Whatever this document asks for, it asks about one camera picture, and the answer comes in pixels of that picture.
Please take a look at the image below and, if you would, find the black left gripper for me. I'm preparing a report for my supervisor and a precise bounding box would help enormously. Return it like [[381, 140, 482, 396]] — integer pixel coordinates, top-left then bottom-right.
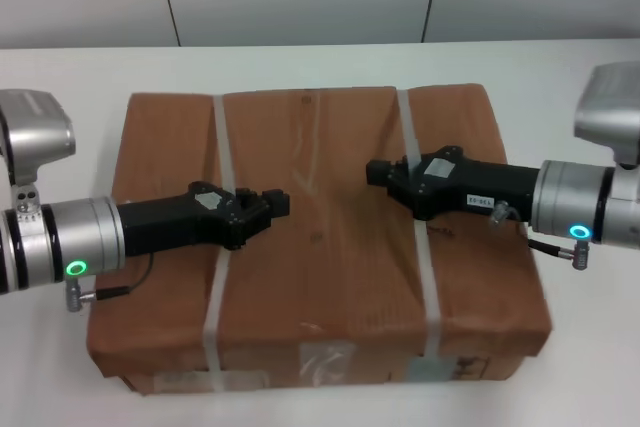
[[117, 180, 292, 259]]

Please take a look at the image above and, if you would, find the left gripper cable with plug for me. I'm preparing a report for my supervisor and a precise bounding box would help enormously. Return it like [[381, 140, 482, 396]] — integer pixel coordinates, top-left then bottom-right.
[[64, 252, 155, 314]]

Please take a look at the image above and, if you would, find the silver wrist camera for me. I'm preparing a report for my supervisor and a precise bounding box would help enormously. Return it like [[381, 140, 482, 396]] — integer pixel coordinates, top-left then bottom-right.
[[572, 61, 640, 169], [0, 89, 77, 224]]

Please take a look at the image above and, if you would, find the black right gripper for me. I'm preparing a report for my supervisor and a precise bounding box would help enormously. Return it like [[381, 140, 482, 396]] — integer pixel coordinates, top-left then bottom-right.
[[366, 145, 540, 222]]

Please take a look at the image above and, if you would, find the white packing strap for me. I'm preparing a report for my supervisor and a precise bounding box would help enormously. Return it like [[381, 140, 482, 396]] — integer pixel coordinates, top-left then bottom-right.
[[394, 88, 444, 359], [201, 93, 237, 393]]

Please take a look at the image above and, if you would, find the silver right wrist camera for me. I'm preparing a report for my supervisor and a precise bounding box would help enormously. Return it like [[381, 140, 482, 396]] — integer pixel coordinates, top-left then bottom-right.
[[572, 61, 640, 169]]

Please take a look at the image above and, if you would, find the brown cardboard box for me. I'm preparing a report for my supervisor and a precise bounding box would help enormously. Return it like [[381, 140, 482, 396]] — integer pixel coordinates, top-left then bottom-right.
[[84, 81, 554, 397]]

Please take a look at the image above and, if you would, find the gripper cable with plug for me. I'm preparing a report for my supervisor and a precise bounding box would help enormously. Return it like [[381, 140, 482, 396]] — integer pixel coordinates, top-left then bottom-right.
[[64, 252, 155, 314], [489, 199, 590, 273]]

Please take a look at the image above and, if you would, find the right gripper cable with plug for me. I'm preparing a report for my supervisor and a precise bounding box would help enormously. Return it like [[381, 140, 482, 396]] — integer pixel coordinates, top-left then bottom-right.
[[489, 199, 590, 273]]

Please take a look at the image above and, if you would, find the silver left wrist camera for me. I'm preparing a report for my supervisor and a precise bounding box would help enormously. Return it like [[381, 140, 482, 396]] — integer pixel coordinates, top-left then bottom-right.
[[0, 89, 77, 224]]

